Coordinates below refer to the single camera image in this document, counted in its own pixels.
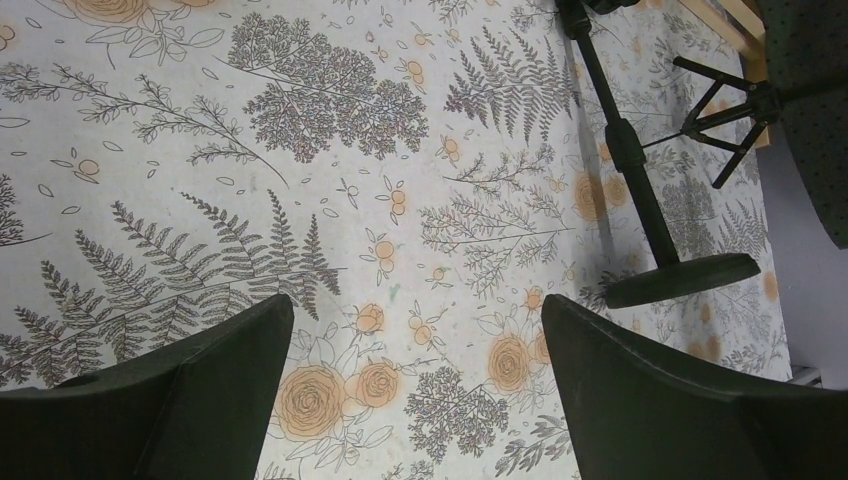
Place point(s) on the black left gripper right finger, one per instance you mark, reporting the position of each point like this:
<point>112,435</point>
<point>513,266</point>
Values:
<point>638,409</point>

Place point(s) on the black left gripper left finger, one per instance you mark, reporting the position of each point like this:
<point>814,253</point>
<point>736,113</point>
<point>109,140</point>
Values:
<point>198,408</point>

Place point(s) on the round-base mic stand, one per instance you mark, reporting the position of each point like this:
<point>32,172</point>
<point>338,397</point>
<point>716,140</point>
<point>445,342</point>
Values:
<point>673,277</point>

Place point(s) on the black tripod mic stand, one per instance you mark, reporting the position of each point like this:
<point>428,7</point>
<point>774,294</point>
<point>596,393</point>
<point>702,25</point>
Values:
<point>763,105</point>

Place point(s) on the floral table mat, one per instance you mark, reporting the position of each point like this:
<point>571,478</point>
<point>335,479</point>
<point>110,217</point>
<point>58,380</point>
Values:
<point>416,175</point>

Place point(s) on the wooden clothes rack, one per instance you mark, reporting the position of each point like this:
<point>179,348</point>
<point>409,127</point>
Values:
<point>739,24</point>

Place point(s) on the dark dotted hanging garment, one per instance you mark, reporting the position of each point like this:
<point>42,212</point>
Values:
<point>806,57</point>

